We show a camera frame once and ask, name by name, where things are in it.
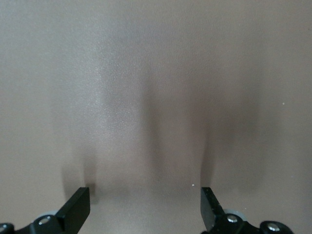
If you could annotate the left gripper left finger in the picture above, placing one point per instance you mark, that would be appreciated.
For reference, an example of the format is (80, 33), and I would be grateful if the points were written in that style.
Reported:
(75, 207)

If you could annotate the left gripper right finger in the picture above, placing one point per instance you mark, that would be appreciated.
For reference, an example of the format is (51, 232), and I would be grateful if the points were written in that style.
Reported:
(209, 212)

